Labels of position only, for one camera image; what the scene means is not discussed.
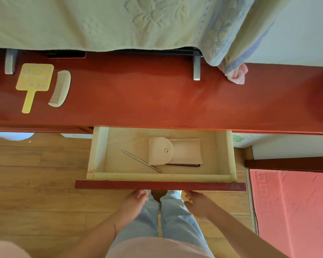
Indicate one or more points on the light blue jeans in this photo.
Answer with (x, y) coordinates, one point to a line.
(175, 220)

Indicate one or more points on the person's right forearm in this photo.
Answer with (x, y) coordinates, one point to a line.
(242, 236)

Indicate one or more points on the black stand bar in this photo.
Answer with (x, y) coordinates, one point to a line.
(161, 52)

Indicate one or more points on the silver metal stick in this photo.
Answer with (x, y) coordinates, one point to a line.
(141, 161)

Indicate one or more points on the person's right hand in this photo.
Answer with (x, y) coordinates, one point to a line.
(202, 206)

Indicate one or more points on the cream plastic comb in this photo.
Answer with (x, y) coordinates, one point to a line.
(60, 88)

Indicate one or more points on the person's left forearm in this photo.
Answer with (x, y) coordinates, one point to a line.
(97, 237)

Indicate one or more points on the silver metal stand foot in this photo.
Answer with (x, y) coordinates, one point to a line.
(196, 68)
(10, 61)

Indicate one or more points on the beige leather snap pouch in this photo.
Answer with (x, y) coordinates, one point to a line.
(175, 151)

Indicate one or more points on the black flat device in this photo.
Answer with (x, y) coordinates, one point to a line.
(66, 54)

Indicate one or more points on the person's left fingers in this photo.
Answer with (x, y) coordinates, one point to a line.
(142, 195)

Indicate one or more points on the dark wooden beam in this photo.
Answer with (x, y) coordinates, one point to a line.
(290, 164)

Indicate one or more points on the pink cloth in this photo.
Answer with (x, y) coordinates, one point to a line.
(236, 75)

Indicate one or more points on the person's right fingers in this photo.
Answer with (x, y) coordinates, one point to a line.
(190, 199)

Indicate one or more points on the pink embossed floor mat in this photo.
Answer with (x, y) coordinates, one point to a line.
(296, 212)

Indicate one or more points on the metal floor threshold strip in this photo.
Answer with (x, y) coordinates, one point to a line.
(252, 201)

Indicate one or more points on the cream embossed floral blanket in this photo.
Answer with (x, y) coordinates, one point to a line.
(97, 21)

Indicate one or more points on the dark thin pen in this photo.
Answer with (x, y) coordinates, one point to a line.
(183, 165)

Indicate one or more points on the white cloth with green print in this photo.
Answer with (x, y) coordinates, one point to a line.
(239, 139)

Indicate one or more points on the pale pink shirt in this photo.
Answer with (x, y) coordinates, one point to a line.
(161, 249)

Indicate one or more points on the person's left hand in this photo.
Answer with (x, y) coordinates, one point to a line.
(132, 205)

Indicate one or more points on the wooden drawer with red front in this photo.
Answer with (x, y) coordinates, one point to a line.
(161, 185)

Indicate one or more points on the yellow hand mirror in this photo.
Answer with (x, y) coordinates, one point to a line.
(35, 76)

